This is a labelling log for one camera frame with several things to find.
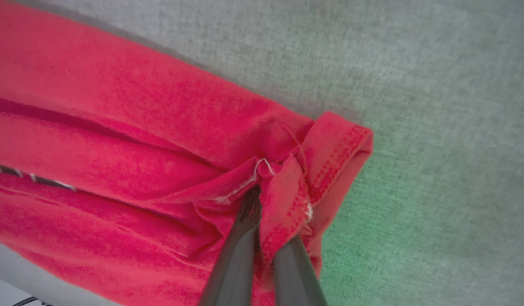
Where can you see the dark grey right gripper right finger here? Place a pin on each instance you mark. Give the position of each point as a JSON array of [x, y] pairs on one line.
[[298, 280]]

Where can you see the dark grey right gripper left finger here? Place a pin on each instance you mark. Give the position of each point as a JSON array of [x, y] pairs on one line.
[[236, 263]]

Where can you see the red and white basketball jersey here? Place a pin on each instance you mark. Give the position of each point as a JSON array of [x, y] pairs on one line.
[[138, 148]]

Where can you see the grey fabric sofa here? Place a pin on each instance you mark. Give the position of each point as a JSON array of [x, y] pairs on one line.
[[415, 106]]

